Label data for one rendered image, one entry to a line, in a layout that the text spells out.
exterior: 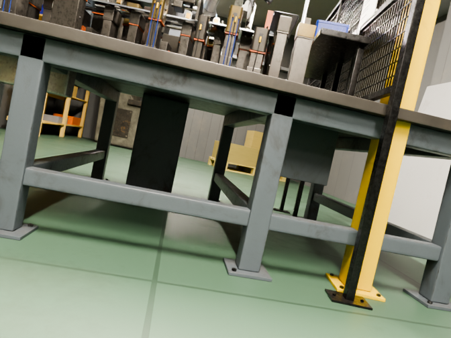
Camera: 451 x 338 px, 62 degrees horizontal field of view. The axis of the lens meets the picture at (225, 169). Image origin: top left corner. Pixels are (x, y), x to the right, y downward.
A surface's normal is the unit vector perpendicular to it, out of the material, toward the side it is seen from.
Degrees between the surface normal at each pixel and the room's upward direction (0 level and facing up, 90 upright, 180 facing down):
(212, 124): 90
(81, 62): 90
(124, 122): 90
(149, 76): 90
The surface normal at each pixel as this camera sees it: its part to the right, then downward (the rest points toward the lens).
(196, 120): 0.12, 0.08
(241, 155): 0.36, 0.13
